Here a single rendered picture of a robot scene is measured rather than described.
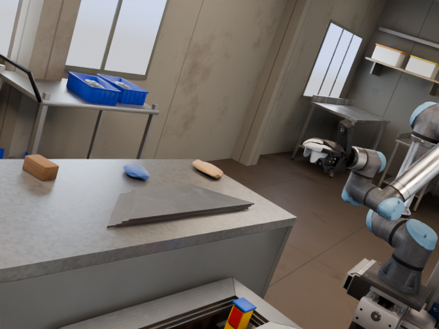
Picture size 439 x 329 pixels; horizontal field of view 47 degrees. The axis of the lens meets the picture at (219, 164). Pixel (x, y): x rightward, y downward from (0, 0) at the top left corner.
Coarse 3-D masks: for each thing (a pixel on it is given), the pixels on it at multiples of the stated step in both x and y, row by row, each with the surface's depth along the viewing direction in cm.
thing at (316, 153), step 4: (304, 144) 152; (308, 144) 152; (312, 144) 152; (316, 144) 153; (312, 148) 152; (316, 148) 152; (320, 148) 153; (328, 148) 155; (312, 152) 153; (316, 152) 154; (320, 152) 154; (312, 156) 154; (316, 156) 155; (320, 156) 156; (324, 156) 156; (312, 160) 155; (316, 160) 156
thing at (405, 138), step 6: (408, 132) 812; (396, 138) 753; (402, 138) 790; (408, 138) 819; (396, 144) 757; (402, 144) 749; (408, 144) 745; (396, 150) 757; (390, 162) 763; (384, 174) 769; (384, 180) 779; (390, 180) 794; (378, 186) 774; (426, 186) 739; (432, 186) 869; (438, 186) 893; (420, 192) 785; (426, 192) 800; (420, 198) 744; (414, 210) 750
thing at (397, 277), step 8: (392, 256) 184; (384, 264) 186; (392, 264) 182; (400, 264) 180; (408, 264) 178; (384, 272) 184; (392, 272) 181; (400, 272) 179; (408, 272) 179; (416, 272) 179; (384, 280) 182; (392, 280) 180; (400, 280) 179; (408, 280) 179; (416, 280) 179; (400, 288) 179; (408, 288) 179; (416, 288) 180
